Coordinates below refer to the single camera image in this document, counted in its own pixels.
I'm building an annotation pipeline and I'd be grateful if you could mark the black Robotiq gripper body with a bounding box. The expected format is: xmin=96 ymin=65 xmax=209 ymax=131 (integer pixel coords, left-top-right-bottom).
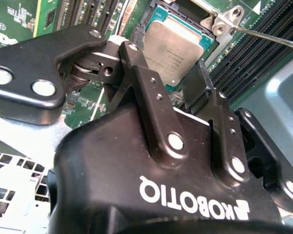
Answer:
xmin=46 ymin=106 xmax=293 ymax=234

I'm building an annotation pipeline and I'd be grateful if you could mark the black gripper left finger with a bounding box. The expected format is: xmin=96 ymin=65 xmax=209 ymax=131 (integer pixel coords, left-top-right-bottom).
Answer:
xmin=0 ymin=23 xmax=189 ymax=169

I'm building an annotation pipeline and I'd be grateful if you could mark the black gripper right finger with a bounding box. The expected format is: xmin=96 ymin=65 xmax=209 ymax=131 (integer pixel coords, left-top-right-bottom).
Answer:
xmin=183 ymin=60 xmax=293 ymax=215

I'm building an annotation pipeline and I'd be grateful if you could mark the CPU silver top green edge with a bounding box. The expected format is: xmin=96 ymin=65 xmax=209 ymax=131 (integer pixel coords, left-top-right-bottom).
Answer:
xmin=136 ymin=6 xmax=219 ymax=92

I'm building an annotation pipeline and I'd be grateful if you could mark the metal locking lever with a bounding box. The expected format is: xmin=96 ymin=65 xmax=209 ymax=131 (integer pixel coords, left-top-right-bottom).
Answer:
xmin=230 ymin=25 xmax=293 ymax=52

